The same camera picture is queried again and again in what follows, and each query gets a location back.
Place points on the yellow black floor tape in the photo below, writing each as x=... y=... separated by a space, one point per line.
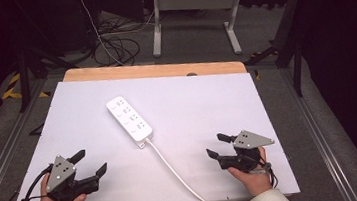
x=11 y=89

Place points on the white power strip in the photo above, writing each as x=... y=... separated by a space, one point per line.
x=130 y=123

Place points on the black tripod stand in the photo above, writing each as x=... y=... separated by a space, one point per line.
x=23 y=76
x=297 y=68

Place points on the aluminium floor rail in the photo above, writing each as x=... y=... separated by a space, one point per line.
x=7 y=148
x=317 y=132

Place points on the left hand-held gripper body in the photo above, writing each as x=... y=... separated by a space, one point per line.
x=61 y=174

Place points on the white metal desk frame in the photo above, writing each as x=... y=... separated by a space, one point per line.
x=194 y=0

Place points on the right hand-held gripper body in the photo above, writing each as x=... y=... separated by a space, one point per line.
x=249 y=140

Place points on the wooden table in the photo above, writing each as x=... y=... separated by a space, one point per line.
x=150 y=71

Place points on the white board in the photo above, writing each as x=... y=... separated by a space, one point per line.
x=194 y=112

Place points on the person's right hand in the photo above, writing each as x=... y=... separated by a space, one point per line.
x=257 y=182

